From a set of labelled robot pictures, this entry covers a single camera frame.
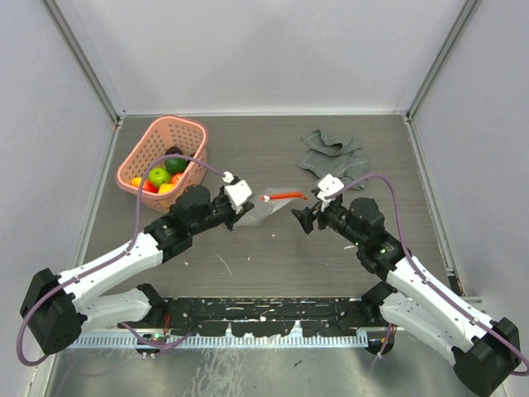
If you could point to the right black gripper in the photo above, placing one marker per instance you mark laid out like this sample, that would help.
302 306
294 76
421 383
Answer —
307 216

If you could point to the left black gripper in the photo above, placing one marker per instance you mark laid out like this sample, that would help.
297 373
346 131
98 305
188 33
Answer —
245 208

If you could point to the clear zip top bag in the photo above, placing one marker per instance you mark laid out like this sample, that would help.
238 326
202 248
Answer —
268 202

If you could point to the yellow pear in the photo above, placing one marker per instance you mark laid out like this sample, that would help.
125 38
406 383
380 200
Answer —
165 188

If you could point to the pink plastic basket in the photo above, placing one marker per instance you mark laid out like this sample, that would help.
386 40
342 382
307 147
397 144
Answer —
189 136

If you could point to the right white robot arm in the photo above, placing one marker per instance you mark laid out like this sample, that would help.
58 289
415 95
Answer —
481 350

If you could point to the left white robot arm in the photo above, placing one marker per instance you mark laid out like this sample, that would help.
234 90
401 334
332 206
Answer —
58 308

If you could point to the grey cloth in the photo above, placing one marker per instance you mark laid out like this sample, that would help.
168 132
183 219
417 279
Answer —
342 157

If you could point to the red apple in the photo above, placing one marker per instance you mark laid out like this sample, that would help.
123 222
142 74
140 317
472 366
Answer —
176 178

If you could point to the dark green avocado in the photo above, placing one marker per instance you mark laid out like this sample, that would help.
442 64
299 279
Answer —
175 165

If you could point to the green apple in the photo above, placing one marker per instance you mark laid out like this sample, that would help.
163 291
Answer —
158 176

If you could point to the red yellow mango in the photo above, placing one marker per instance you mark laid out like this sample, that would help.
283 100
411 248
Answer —
145 184

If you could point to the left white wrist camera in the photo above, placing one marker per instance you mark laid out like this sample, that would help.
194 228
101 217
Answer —
237 190

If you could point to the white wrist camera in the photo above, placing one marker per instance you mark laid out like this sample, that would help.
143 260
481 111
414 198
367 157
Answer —
237 190
327 188

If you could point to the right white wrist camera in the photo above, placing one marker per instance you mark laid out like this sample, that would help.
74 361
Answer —
327 188

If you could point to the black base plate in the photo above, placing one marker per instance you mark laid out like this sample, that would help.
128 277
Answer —
219 317

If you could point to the slotted cable duct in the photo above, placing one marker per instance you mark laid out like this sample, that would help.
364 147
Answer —
115 340

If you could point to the right aluminium frame post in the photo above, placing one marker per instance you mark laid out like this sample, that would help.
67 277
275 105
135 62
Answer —
448 45

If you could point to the aluminium frame post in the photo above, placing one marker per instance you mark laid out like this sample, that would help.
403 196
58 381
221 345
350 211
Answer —
66 18
448 45

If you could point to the left aluminium frame post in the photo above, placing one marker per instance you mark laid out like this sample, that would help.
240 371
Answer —
66 18

